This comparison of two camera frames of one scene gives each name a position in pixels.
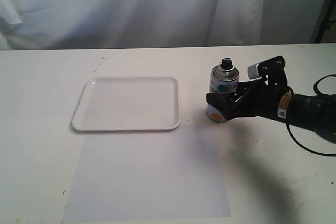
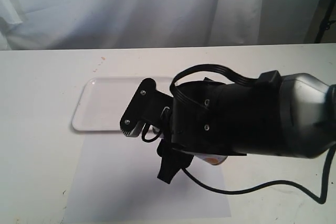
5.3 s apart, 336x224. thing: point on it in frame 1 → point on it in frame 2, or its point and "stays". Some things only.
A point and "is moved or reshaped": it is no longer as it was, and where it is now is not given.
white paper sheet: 147,174 stays
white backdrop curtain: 59,10 stays
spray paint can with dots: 224,78 is moved or reshaped
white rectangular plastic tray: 120,104 stays
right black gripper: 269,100 → 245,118
